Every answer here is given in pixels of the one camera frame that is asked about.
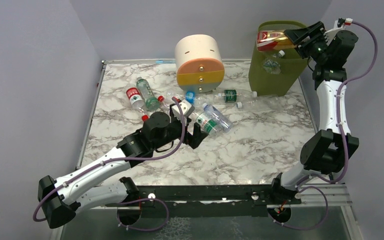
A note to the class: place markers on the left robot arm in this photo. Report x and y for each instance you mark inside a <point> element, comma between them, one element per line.
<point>63,197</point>

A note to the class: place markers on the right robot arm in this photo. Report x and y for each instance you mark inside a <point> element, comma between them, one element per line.
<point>330,149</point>

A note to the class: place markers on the dark green label bottle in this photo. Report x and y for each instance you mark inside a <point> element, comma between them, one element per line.
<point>229,96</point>

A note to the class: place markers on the green label Nongfu bottle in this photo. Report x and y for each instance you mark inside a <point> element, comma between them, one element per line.
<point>206,122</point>

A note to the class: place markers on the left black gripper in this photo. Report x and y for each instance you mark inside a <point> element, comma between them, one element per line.
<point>189,132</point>

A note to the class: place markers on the cream round drawer cabinet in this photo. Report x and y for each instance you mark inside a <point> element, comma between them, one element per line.
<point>199,66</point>

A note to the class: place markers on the red gold label bottle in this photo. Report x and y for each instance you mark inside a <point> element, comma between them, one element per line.
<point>273,40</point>

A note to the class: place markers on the red label Nongfu bottle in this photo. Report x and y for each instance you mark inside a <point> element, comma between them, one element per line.
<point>165,104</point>

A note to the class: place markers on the green tea bottle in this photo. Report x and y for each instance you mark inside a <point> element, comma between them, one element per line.
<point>151,102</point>

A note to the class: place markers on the green plastic waste bin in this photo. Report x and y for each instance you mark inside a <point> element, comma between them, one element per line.
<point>292,64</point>

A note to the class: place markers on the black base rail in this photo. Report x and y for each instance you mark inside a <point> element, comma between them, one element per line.
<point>203,201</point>

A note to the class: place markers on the blue label clear bottle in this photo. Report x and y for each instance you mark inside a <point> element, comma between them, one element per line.
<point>190,96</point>

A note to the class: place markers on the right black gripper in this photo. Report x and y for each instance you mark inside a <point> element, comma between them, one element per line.
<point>311,38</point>

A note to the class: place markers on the clear blue tinted bottle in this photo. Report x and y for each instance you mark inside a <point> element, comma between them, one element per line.
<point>219,117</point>

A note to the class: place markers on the small red label bottle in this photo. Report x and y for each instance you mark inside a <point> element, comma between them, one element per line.
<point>136,101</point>

